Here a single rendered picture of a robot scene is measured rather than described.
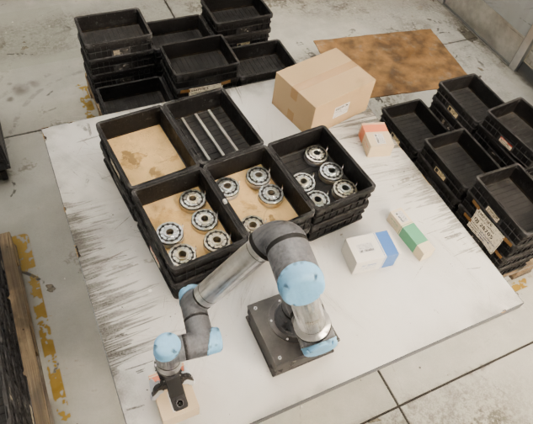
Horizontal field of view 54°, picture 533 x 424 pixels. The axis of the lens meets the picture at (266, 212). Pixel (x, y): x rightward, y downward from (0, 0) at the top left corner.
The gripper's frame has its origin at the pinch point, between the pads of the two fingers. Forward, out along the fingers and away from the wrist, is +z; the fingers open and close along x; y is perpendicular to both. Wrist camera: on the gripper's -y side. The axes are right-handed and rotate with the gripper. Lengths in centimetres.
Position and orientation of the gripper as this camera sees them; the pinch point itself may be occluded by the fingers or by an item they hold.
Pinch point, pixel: (173, 393)
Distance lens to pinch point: 184.3
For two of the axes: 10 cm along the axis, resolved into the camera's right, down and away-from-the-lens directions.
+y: -4.1, -7.5, 5.2
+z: -1.0, 6.0, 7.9
